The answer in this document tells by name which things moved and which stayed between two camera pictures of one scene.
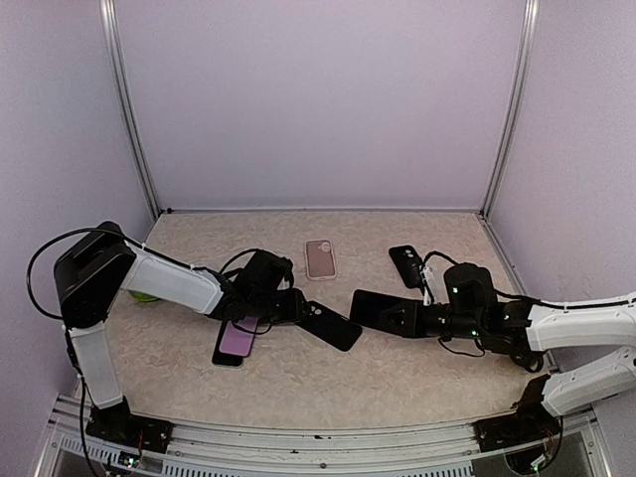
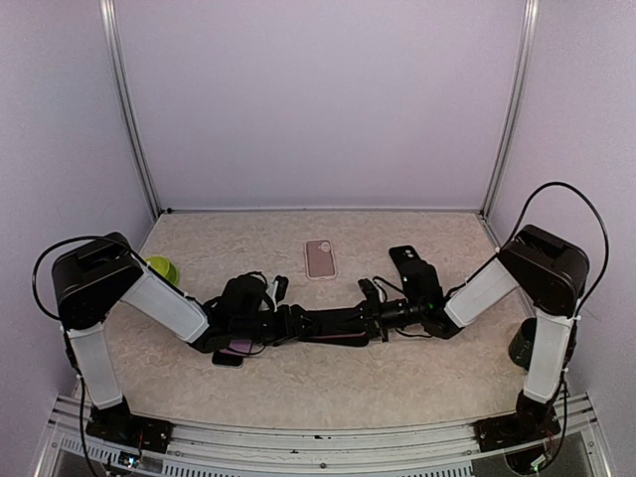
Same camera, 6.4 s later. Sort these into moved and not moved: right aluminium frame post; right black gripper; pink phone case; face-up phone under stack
Moved: right black gripper
Not moved: face-up phone under stack; pink phone case; right aluminium frame post
